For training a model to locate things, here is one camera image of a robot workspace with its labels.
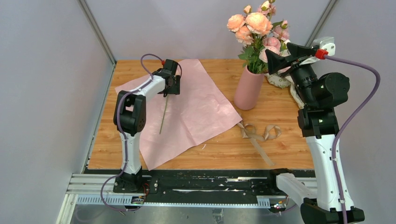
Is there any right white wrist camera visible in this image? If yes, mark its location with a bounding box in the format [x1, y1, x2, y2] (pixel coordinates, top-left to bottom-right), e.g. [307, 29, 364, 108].
[311, 36, 336, 56]

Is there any pink wrapping paper sheet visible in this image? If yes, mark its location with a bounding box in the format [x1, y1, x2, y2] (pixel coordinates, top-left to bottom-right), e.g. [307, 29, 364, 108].
[114, 58, 242, 171]

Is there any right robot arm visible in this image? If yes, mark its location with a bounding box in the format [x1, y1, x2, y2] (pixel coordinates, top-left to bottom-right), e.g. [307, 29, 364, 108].
[265, 42, 365, 224]

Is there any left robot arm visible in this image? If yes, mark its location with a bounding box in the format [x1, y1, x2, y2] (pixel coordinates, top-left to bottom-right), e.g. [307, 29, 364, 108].
[113, 59, 182, 193]

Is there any beige ribbon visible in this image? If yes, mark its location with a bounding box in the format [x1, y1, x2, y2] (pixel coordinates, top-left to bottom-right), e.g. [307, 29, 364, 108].
[236, 120, 282, 167]

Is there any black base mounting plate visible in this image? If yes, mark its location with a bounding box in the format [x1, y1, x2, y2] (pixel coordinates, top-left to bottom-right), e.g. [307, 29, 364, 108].
[105, 168, 332, 205]

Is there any aluminium rail frame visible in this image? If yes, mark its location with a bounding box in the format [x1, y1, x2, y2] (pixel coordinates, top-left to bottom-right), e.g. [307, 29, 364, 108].
[56, 173, 356, 224]

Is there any pink cylindrical vase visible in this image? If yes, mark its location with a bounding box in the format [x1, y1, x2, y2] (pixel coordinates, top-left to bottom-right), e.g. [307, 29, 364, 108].
[234, 66, 265, 110]

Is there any orange rose stem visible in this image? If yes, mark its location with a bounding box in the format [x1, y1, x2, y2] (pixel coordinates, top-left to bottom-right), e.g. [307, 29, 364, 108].
[226, 5, 258, 66]

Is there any crumpled green patterned cloth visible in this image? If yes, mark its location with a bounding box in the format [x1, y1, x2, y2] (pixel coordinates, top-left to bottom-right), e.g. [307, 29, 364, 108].
[265, 74, 304, 109]

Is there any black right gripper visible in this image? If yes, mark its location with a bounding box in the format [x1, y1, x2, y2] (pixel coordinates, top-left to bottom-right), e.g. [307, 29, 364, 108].
[266, 42, 318, 108]

